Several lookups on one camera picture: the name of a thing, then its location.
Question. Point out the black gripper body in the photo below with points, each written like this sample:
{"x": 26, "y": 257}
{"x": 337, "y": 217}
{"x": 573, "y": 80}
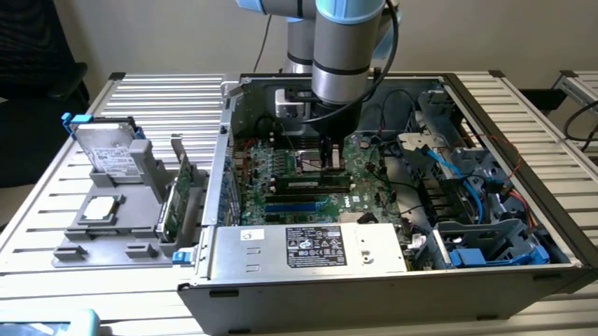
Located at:
{"x": 337, "y": 119}

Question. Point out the green RAM stick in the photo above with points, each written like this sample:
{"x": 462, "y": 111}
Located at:
{"x": 309, "y": 183}

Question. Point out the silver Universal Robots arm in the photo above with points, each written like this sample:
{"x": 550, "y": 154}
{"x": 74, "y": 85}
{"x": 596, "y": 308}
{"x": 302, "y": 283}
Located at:
{"x": 343, "y": 45}

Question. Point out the black RAM slot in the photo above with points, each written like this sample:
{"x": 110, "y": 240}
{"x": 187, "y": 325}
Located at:
{"x": 303, "y": 192}

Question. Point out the CPU socket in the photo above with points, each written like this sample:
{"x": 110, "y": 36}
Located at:
{"x": 309, "y": 160}

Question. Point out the green Dell motherboard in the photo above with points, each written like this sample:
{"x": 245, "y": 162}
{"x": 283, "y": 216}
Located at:
{"x": 299, "y": 196}

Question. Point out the black expansion slot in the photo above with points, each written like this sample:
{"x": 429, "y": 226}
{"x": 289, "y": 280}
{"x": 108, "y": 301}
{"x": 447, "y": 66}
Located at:
{"x": 291, "y": 199}

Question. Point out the blue expansion slot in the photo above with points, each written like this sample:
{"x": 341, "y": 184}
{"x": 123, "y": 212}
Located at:
{"x": 294, "y": 207}

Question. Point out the grey metal disk bay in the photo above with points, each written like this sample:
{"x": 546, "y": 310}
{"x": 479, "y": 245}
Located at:
{"x": 467, "y": 164}

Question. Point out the silver power supply unit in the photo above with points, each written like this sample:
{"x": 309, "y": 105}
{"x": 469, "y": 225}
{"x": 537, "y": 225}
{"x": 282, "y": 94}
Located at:
{"x": 303, "y": 250}

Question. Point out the green graphics card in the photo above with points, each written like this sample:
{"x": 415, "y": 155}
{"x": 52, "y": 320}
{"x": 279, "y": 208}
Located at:
{"x": 178, "y": 196}

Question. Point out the open black PC case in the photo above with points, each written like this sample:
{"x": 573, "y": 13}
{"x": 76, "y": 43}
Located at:
{"x": 374, "y": 287}

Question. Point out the blue disk caddy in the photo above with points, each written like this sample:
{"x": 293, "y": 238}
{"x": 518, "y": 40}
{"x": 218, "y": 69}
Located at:
{"x": 471, "y": 257}

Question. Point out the blue case latch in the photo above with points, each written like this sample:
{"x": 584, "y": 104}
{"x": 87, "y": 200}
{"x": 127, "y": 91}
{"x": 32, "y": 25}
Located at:
{"x": 182, "y": 256}

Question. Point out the grey plastic parts rack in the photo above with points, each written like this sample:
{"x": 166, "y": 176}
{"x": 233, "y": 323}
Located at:
{"x": 135, "y": 206}

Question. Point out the silver hard disk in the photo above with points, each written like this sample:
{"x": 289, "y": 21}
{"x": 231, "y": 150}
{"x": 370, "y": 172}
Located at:
{"x": 107, "y": 147}

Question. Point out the silver CPU chip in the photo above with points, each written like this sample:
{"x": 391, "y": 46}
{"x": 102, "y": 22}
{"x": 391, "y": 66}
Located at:
{"x": 99, "y": 208}

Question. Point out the black office chair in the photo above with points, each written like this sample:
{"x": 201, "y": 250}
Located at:
{"x": 32, "y": 105}

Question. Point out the light blue object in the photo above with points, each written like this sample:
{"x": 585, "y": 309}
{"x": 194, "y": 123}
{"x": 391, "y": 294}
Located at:
{"x": 47, "y": 323}

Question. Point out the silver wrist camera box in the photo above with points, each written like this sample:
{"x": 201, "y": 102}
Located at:
{"x": 290, "y": 103}

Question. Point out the blue disk bracket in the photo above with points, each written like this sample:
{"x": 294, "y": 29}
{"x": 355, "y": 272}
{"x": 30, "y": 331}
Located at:
{"x": 75, "y": 120}

